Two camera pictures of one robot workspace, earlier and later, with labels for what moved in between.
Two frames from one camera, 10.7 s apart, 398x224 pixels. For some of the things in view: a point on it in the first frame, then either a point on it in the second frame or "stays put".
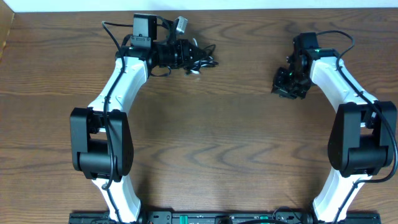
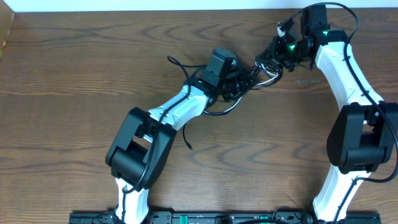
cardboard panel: (6, 18) stays put
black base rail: (224, 218) stays put
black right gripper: (279, 87) → (272, 54)
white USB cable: (198, 64) → (277, 77)
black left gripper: (184, 50) → (244, 76)
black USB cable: (209, 61) → (184, 68)
